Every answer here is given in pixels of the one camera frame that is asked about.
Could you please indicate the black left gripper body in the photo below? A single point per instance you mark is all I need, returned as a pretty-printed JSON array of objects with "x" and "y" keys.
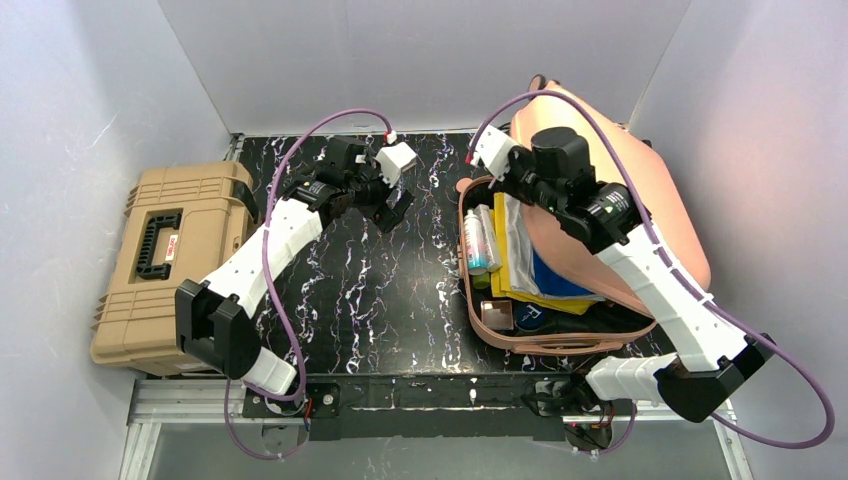
[{"x": 382, "y": 193}]

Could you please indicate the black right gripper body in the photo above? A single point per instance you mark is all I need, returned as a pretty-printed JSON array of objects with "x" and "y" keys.
[{"x": 523, "y": 175}]

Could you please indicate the white teal gradient bottle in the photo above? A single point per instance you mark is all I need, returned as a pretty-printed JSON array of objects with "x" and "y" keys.
[{"x": 475, "y": 244}]

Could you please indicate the blue microfibre towel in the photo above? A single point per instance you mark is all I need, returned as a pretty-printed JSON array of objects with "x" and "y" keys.
[{"x": 551, "y": 284}]

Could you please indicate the white shirt blue print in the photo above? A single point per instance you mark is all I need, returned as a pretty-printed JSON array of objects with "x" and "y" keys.
[{"x": 519, "y": 250}]

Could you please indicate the pink suitcase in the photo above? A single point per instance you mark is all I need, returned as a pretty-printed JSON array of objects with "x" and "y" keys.
[{"x": 564, "y": 255}]

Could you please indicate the yellow garment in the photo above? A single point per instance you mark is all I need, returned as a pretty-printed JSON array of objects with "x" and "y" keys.
[{"x": 501, "y": 288}]

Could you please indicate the dark round jar lid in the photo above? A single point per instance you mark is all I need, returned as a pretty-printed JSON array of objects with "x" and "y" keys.
[{"x": 529, "y": 317}]

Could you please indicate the brown leather wallet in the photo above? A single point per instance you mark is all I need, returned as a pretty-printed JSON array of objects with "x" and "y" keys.
[{"x": 497, "y": 315}]

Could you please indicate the yellow-green spray bottle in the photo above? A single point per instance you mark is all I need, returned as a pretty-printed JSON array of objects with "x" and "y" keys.
[{"x": 481, "y": 281}]

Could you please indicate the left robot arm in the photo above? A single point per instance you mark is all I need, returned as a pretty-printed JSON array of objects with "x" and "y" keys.
[{"x": 214, "y": 317}]

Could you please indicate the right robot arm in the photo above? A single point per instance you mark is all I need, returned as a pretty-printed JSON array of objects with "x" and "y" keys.
[{"x": 712, "y": 356}]

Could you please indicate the tan plastic tool case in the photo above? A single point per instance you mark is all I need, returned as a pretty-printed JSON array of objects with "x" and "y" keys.
[{"x": 182, "y": 223}]

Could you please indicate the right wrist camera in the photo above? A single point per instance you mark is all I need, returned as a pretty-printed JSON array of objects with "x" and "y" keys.
[{"x": 556, "y": 153}]

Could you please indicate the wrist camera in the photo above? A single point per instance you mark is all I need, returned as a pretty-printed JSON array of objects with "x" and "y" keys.
[
  {"x": 556, "y": 153},
  {"x": 395, "y": 160}
]

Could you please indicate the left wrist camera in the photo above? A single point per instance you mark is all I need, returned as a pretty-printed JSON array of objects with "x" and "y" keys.
[{"x": 395, "y": 160}]

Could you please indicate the aluminium frame rail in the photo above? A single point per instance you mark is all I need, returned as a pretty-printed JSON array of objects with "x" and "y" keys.
[{"x": 339, "y": 407}]

